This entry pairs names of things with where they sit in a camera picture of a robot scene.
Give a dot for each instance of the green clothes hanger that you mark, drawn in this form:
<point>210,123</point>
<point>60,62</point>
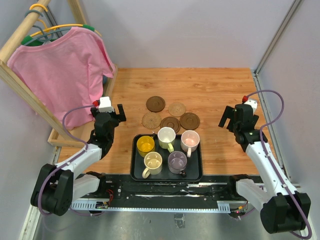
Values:
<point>85,26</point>

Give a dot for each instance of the grey clothes hanger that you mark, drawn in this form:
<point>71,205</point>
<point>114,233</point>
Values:
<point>45,36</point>

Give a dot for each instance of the aluminium frame post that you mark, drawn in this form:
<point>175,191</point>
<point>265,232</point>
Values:
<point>296,4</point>

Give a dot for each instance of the purple mug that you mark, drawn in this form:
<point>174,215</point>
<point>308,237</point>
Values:
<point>177,162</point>

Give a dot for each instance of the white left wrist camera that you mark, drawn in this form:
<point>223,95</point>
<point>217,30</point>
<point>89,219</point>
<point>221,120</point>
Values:
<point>105,105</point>

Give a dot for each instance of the black plastic tray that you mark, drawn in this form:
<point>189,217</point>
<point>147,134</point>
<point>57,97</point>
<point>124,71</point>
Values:
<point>194,167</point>

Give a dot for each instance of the pink mug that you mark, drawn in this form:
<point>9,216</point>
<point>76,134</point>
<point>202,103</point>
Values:
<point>189,142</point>

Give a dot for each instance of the large woven rattan coaster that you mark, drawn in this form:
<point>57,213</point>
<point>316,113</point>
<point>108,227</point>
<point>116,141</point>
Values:
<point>151,120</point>

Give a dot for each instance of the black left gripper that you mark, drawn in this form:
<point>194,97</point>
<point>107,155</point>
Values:
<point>119,117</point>

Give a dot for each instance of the wooden clothes rack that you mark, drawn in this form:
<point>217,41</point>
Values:
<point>58,137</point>

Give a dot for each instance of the yellow clothes hanger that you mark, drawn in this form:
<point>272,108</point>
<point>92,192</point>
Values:
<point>41,10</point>

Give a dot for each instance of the pink t-shirt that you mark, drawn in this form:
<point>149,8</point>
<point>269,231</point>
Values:
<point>66,75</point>

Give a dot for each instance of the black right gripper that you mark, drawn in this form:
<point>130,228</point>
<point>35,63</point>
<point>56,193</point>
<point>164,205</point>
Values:
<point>229,113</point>

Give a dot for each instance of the small woven rattan coaster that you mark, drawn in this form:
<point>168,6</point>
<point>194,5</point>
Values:
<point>176,109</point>

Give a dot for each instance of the grey slotted cable duct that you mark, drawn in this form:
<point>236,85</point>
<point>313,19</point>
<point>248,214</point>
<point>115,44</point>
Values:
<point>92,205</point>

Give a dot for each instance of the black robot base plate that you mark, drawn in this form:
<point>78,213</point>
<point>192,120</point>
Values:
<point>209,189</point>

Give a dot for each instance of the dark wooden coaster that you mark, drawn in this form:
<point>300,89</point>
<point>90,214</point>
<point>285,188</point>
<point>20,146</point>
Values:
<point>171,122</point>
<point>155,104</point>
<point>189,121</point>

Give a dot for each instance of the yellow translucent cup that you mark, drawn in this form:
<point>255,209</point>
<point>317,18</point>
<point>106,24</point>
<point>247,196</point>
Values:
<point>145,144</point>

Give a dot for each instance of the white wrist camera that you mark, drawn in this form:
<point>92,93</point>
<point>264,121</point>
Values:
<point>253,103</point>
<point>105,105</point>

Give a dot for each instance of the cream mug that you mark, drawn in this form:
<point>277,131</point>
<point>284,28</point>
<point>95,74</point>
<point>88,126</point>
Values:
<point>153,164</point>

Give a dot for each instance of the pale green mug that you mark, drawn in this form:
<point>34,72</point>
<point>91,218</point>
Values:
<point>166,138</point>

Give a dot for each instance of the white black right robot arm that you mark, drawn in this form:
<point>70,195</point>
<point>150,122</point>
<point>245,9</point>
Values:
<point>282,208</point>

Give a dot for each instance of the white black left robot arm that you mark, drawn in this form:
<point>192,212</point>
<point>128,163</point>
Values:
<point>58,186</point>

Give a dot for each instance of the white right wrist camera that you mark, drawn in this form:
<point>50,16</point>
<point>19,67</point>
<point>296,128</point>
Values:
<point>253,103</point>

